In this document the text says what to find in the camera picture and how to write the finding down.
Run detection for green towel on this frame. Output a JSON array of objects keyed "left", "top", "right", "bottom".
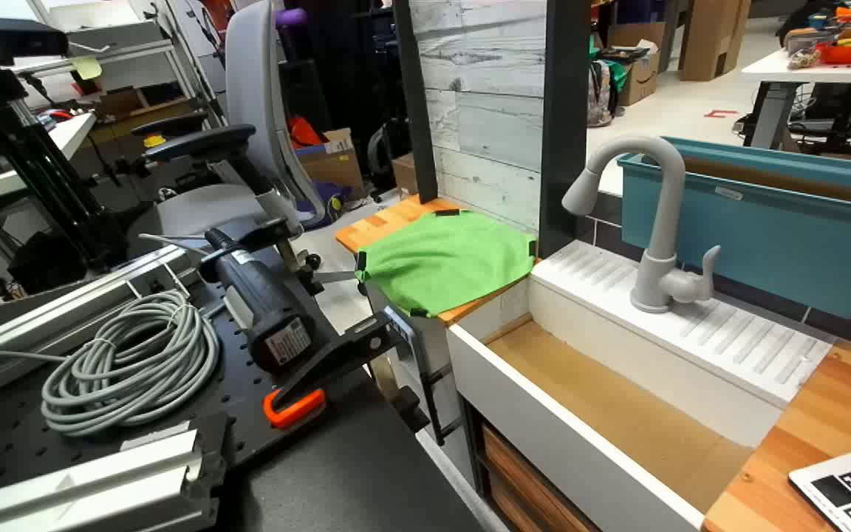
[{"left": 355, "top": 210, "right": 538, "bottom": 320}]

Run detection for small cardboard box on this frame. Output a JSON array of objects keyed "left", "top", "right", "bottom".
[{"left": 290, "top": 128, "right": 365, "bottom": 197}]

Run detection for black clamp with label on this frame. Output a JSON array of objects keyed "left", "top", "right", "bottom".
[{"left": 200, "top": 221, "right": 333, "bottom": 379}]

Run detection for orange cloth item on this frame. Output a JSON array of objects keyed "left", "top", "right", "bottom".
[{"left": 286, "top": 114, "right": 327, "bottom": 151}]

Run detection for grey faucet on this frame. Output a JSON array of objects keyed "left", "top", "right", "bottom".
[{"left": 558, "top": 133, "right": 725, "bottom": 315}]

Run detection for black perforated table plate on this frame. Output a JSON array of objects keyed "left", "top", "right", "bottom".
[{"left": 0, "top": 284, "right": 398, "bottom": 504}]

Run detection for wooden cabinet drawers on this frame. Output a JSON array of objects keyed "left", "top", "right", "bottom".
[{"left": 472, "top": 420, "right": 600, "bottom": 532}]

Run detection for grey office chair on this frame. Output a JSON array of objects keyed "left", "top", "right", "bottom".
[{"left": 113, "top": 0, "right": 333, "bottom": 247}]

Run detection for white sink basin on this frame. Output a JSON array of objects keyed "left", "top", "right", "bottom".
[{"left": 442, "top": 235, "right": 837, "bottom": 532}]

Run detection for open cardboard box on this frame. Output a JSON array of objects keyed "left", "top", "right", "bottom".
[{"left": 606, "top": 20, "right": 664, "bottom": 107}]

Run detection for tall cardboard box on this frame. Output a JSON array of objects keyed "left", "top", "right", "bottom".
[{"left": 677, "top": 0, "right": 753, "bottom": 83}]

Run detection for teal plastic bin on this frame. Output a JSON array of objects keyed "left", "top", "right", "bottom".
[{"left": 618, "top": 133, "right": 851, "bottom": 321}]

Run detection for white table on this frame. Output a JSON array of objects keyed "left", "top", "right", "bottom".
[{"left": 738, "top": 43, "right": 851, "bottom": 154}]

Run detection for white desk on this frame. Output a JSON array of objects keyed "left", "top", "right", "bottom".
[{"left": 0, "top": 107, "right": 97, "bottom": 216}]

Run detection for red bowl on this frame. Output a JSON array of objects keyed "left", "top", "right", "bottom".
[{"left": 816, "top": 37, "right": 851, "bottom": 68}]

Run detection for thin black post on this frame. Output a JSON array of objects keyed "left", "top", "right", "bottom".
[{"left": 391, "top": 0, "right": 439, "bottom": 207}]

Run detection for black clamp orange handle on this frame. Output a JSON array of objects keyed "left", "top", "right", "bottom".
[{"left": 259, "top": 312, "right": 419, "bottom": 433}]

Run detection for wide black post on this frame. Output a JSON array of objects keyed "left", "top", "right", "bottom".
[{"left": 538, "top": 0, "right": 594, "bottom": 259}]

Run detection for coiled grey cable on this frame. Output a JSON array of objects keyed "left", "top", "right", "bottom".
[{"left": 37, "top": 287, "right": 225, "bottom": 439}]

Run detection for aluminium profile rail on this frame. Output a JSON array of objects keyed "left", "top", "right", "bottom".
[
  {"left": 0, "top": 422, "right": 213, "bottom": 532},
  {"left": 0, "top": 241, "right": 199, "bottom": 411}
]

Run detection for black camera tripod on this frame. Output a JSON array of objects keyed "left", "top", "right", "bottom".
[{"left": 0, "top": 68, "right": 125, "bottom": 268}]

